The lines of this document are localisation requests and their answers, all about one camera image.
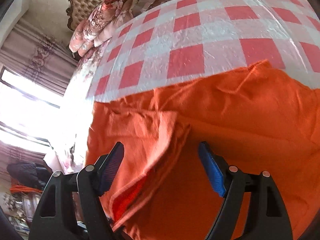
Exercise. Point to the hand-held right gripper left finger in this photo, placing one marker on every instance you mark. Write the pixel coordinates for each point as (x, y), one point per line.
(111, 170)

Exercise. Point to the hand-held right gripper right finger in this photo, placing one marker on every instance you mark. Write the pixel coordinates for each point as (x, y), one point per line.
(212, 171)

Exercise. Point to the orange pants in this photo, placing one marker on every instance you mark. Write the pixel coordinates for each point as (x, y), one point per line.
(237, 120)

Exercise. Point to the bed with floral sheet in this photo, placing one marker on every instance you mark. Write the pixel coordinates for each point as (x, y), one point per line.
(80, 92)

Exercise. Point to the black jacket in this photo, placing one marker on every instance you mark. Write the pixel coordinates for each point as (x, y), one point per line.
(25, 173)

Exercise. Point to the window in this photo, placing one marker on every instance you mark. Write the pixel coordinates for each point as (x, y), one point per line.
(37, 110)

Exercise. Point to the red white checkered tablecloth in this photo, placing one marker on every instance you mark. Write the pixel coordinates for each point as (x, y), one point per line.
(200, 42)

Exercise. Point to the pink floral pillow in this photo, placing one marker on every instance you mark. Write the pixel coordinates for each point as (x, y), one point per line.
(77, 40)

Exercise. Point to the pink patterned curtain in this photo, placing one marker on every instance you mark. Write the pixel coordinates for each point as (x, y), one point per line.
(37, 55)

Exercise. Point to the floral pillow pile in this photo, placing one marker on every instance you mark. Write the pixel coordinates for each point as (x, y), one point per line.
(110, 15)

